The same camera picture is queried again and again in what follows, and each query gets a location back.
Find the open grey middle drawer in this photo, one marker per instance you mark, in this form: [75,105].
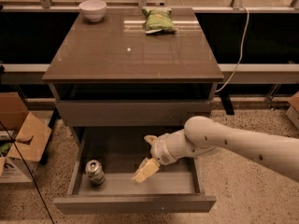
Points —
[176,188]

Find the grey drawer cabinet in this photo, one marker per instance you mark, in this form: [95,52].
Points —
[115,60]

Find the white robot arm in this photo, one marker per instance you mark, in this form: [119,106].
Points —
[202,135]

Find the silver 7up soda can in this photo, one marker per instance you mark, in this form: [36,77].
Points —
[94,171]

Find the cardboard box at right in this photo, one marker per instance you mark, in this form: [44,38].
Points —
[293,111]

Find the open cardboard box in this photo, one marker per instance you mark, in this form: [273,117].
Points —
[27,136]

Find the closed grey top drawer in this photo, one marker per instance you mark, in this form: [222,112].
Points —
[121,113]

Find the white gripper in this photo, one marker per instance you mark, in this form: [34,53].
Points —
[161,150]

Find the white ceramic bowl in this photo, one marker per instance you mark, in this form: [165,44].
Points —
[93,10]

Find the green chip bag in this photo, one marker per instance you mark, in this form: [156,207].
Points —
[158,20]

